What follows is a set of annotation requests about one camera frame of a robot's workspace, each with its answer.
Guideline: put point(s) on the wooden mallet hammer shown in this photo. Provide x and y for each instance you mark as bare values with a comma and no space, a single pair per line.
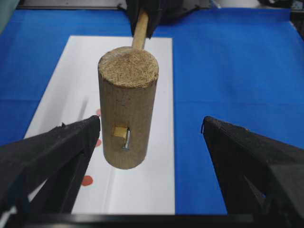
127,85

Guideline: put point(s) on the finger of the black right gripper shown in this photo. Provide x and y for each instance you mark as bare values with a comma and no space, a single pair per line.
132,9
166,11

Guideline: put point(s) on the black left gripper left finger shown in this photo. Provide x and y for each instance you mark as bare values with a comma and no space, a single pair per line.
43,173

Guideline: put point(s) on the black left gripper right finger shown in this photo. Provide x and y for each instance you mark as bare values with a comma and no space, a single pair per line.
261,179

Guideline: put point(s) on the grey-green backdrop curtain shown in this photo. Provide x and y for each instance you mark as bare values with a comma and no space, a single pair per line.
7,8

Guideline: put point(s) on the blue table cloth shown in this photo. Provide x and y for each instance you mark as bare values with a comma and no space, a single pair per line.
243,66

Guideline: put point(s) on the black frame rail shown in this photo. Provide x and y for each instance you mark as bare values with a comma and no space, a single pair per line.
72,4

